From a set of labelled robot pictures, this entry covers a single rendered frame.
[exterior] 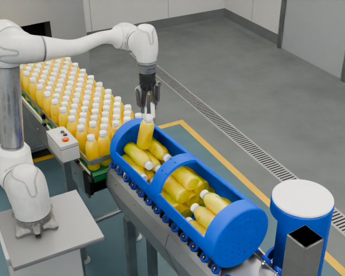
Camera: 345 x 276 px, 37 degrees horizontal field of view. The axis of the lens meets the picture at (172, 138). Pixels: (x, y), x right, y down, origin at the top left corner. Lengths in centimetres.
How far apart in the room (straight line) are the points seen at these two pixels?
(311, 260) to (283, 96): 448
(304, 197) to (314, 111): 302
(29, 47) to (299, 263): 126
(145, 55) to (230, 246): 87
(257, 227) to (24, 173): 97
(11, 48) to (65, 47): 22
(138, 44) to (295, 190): 99
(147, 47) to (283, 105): 338
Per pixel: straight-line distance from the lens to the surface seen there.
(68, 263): 236
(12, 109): 223
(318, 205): 240
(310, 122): 518
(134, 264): 312
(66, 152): 270
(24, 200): 219
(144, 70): 226
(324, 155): 470
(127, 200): 264
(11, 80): 218
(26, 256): 220
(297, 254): 121
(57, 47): 204
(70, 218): 233
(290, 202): 238
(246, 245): 213
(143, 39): 220
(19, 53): 198
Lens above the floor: 249
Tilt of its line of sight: 31 degrees down
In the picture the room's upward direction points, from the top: 1 degrees counter-clockwise
